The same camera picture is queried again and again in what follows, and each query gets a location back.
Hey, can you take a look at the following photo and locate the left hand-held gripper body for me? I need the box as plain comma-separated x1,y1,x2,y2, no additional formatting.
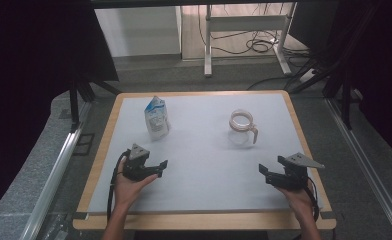
122,143,162,183

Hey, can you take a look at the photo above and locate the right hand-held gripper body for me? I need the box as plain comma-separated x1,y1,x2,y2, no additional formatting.
276,152,326,192

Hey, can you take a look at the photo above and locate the white and blue milk pouch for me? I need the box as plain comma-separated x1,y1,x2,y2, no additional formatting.
144,95,171,141

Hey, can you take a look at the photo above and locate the clear glass pitcher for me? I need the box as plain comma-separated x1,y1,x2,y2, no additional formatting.
228,108,260,147

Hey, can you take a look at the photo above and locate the person's right hand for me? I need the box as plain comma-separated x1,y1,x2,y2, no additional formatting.
277,181,316,220

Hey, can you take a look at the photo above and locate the person's left hand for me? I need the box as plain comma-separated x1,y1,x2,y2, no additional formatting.
113,159,160,208

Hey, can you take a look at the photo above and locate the black metal stand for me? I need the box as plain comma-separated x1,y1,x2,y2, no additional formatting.
287,46,363,132

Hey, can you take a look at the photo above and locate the black tripod stand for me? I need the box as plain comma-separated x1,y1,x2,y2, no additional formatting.
68,73,122,132

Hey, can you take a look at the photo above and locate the white power strip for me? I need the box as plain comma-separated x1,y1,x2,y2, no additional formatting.
298,67,317,83

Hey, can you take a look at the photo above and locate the white panel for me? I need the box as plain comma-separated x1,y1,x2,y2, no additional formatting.
94,5,182,58

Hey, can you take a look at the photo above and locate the aluminium rail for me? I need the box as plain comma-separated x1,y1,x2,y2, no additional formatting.
18,101,92,240
325,97,392,240

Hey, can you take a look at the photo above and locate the bundle of black floor cables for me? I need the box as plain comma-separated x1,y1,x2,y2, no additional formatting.
197,3,315,58

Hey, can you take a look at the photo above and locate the white metal desk frame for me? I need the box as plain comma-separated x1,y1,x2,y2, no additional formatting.
203,2,298,78

